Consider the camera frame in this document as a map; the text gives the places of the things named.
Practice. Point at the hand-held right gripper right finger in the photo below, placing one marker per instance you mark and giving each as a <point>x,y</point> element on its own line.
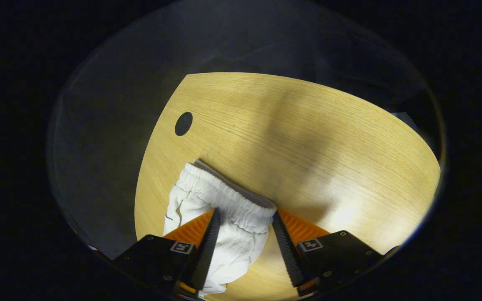
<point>289,255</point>

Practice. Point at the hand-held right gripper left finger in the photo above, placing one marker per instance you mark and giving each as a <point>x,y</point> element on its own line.
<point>205,251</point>

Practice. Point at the white jeans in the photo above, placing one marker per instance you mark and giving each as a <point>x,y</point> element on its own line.
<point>232,234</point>

